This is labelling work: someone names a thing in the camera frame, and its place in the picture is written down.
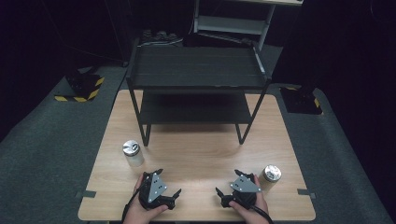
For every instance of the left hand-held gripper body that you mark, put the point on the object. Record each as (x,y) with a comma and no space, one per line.
(154,188)

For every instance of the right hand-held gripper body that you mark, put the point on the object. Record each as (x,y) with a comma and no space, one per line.
(244,186)

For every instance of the glass jar of brown powder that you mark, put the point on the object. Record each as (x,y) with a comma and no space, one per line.
(270,177)

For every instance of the glass jar of white powder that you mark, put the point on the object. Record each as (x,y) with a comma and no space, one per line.
(134,154)

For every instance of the black two-tier shelf rack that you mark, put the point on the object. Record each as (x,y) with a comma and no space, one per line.
(196,67)

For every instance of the person's right hand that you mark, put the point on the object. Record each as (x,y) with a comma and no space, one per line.
(253,216)

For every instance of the person's left hand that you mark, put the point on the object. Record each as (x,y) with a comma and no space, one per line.
(138,216)

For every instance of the grey tape strip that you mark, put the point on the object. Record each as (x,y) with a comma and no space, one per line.
(85,194)
(306,193)

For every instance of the black yellow striped stand base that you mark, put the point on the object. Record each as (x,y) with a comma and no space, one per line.
(84,88)

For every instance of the white metal stand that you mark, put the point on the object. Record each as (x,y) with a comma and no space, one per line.
(230,24)

